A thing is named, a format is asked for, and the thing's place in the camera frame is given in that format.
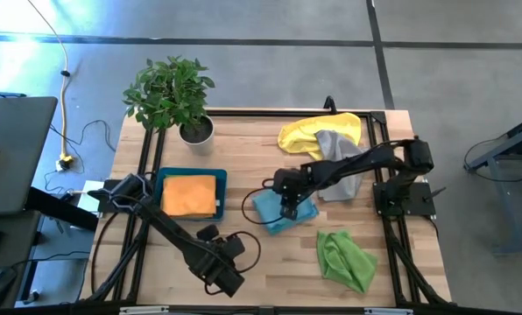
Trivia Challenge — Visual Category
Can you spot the blue microfiber towel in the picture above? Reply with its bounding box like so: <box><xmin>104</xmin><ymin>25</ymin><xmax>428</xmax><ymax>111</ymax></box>
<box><xmin>250</xmin><ymin>187</ymin><xmax>320</xmax><ymax>236</ymax></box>

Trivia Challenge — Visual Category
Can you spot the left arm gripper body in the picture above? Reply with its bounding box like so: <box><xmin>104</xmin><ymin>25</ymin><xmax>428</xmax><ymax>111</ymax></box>
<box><xmin>206</xmin><ymin>239</ymin><xmax>243</xmax><ymax>275</ymax></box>

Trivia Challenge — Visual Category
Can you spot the black aluminium frame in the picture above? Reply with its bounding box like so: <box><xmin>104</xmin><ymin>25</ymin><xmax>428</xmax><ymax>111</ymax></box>
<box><xmin>80</xmin><ymin>107</ymin><xmax>453</xmax><ymax>315</ymax></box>

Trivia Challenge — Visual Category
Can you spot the green leafy plant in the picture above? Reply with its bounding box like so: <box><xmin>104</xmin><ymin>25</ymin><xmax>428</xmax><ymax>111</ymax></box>
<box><xmin>122</xmin><ymin>55</ymin><xmax>216</xmax><ymax>135</ymax></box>

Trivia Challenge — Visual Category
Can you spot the grey microfiber towel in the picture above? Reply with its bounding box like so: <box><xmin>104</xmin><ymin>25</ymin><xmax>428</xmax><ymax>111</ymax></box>
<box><xmin>315</xmin><ymin>129</ymin><xmax>367</xmax><ymax>203</ymax></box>

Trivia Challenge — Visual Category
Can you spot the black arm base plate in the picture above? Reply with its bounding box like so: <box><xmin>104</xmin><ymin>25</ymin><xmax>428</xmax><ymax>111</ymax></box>
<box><xmin>372</xmin><ymin>181</ymin><xmax>437</xmax><ymax>218</ymax></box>
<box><xmin>97</xmin><ymin>178</ymin><xmax>157</xmax><ymax>215</ymax></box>

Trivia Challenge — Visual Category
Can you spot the white plant pot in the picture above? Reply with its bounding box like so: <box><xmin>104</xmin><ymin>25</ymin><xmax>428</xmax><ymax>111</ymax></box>
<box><xmin>177</xmin><ymin>114</ymin><xmax>216</xmax><ymax>157</ymax></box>

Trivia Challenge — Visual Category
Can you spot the white power socket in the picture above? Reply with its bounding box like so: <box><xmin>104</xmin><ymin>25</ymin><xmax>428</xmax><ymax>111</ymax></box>
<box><xmin>54</xmin><ymin>155</ymin><xmax>76</xmax><ymax>172</ymax></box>

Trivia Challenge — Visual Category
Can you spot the white frame bracket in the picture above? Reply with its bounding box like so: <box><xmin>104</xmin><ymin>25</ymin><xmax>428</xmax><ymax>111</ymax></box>
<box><xmin>119</xmin><ymin>305</ymin><xmax>170</xmax><ymax>315</ymax></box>
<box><xmin>364</xmin><ymin>307</ymin><xmax>413</xmax><ymax>315</ymax></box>

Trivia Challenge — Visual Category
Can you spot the black desk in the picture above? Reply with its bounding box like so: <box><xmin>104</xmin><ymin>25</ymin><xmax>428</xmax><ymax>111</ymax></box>
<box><xmin>0</xmin><ymin>186</ymin><xmax>100</xmax><ymax>310</ymax></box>

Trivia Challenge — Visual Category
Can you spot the green microfiber towel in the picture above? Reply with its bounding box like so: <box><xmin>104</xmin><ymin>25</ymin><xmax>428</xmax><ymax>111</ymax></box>
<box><xmin>316</xmin><ymin>230</ymin><xmax>379</xmax><ymax>295</ymax></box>

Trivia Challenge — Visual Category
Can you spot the orange microfiber towel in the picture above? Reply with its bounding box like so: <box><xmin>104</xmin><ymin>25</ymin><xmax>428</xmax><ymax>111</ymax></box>
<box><xmin>160</xmin><ymin>174</ymin><xmax>218</xmax><ymax>219</ymax></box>

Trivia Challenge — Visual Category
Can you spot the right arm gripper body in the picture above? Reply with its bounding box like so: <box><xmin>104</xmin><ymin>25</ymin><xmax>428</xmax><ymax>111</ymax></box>
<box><xmin>272</xmin><ymin>168</ymin><xmax>317</xmax><ymax>205</ymax></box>

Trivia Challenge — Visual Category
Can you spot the teal plastic bin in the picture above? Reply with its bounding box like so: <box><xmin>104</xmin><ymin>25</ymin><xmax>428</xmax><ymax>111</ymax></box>
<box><xmin>154</xmin><ymin>166</ymin><xmax>229</xmax><ymax>222</ymax></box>

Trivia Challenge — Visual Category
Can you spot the grey laptop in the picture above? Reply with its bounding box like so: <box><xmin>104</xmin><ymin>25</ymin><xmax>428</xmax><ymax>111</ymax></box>
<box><xmin>0</xmin><ymin>95</ymin><xmax>60</xmax><ymax>216</ymax></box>

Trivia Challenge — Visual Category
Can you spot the grey metal table frame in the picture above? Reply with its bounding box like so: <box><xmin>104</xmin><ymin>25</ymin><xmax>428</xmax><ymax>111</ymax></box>
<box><xmin>469</xmin><ymin>109</ymin><xmax>522</xmax><ymax>258</ymax></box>

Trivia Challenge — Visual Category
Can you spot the curved black cable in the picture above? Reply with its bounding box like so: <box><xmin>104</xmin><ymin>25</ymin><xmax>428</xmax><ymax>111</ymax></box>
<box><xmin>89</xmin><ymin>212</ymin><xmax>113</xmax><ymax>295</ymax></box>

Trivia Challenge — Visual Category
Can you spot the black clamp hook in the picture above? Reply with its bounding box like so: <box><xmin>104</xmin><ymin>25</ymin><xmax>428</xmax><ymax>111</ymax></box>
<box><xmin>322</xmin><ymin>94</ymin><xmax>339</xmax><ymax>116</ymax></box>

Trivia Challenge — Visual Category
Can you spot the thin black floor cable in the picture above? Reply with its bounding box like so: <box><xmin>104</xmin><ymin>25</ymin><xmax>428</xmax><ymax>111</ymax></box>
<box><xmin>44</xmin><ymin>118</ymin><xmax>117</xmax><ymax>193</ymax></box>
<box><xmin>463</xmin><ymin>135</ymin><xmax>522</xmax><ymax>184</ymax></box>

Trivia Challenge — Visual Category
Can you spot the yellow microfiber towel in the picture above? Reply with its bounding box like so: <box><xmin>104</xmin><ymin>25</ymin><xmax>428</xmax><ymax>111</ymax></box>
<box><xmin>277</xmin><ymin>112</ymin><xmax>363</xmax><ymax>162</ymax></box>

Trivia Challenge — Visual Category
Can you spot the yellow extension cable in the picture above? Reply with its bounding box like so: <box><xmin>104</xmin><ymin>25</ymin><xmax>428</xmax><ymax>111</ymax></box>
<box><xmin>26</xmin><ymin>0</ymin><xmax>74</xmax><ymax>170</ymax></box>

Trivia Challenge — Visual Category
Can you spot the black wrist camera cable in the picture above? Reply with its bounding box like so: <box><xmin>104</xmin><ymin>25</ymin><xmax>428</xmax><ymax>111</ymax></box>
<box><xmin>242</xmin><ymin>177</ymin><xmax>288</xmax><ymax>227</ymax></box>
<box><xmin>203</xmin><ymin>230</ymin><xmax>263</xmax><ymax>298</ymax></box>

